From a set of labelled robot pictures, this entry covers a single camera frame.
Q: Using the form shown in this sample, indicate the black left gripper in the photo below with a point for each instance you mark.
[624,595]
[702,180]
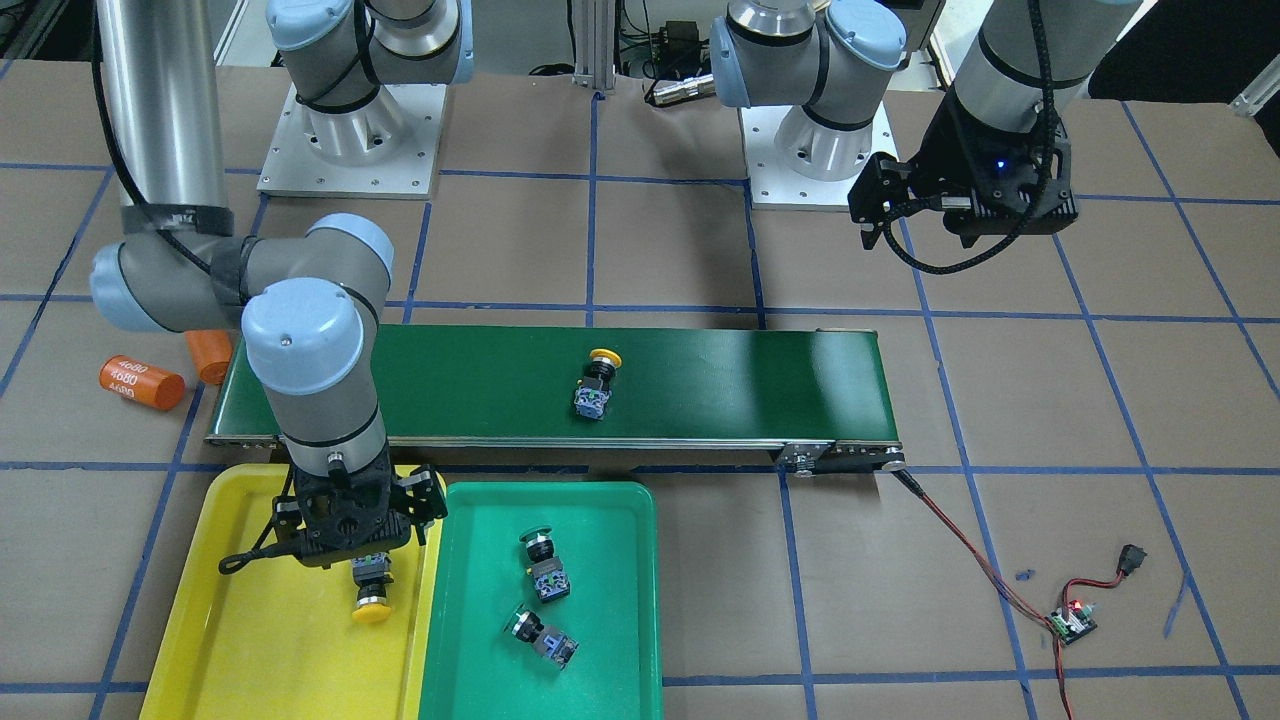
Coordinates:
[948,158]

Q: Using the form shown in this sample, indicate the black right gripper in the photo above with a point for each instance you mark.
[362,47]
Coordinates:
[427,497]

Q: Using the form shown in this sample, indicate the yellow button sideways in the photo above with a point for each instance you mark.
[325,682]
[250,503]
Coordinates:
[371,573]

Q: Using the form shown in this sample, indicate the plain orange cylinder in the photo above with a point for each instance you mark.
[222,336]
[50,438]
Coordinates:
[211,352]

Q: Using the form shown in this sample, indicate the green push button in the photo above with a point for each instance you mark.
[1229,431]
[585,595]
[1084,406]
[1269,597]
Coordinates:
[546,640]
[546,571]

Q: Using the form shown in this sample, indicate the yellow mushroom push button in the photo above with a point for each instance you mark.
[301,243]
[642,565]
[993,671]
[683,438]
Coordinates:
[594,389]

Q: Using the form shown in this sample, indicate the orange cylinder labelled 4680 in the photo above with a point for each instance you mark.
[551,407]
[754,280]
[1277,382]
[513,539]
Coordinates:
[143,383]

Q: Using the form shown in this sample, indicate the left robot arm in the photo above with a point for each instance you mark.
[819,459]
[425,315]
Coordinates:
[809,81]

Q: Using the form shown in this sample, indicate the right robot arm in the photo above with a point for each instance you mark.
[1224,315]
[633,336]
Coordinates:
[308,308]

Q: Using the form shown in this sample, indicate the yellow plastic tray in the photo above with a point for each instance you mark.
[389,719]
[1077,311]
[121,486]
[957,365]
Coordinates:
[277,640]

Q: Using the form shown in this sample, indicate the green conveyor belt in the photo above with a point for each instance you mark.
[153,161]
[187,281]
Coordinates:
[796,395]

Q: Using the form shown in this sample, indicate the silver metal connector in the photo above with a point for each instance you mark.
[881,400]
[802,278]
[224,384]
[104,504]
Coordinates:
[681,91]

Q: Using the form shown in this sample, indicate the green plastic tray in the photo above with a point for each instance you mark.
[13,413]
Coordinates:
[545,603]

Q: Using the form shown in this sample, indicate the motor controller circuit board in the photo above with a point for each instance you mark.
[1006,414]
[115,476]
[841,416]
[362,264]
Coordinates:
[1071,621]

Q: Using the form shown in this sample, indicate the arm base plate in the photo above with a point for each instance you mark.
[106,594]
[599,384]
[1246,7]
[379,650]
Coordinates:
[796,164]
[387,150]

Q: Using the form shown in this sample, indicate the aluminium frame post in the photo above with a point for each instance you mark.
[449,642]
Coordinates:
[594,44]

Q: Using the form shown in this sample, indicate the black rocker switch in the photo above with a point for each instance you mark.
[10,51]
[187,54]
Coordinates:
[1130,559]

